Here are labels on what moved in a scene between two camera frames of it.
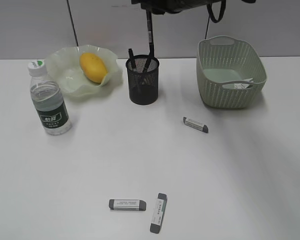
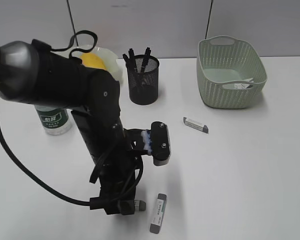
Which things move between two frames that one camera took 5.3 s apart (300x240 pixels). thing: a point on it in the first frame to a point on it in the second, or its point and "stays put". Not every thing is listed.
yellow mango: [93, 67] stays put
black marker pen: [149, 28] to [128, 70]
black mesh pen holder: [143, 79] stays put
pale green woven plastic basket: [231, 73] stays put
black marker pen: [141, 81] to [146, 60]
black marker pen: [133, 76] stays put
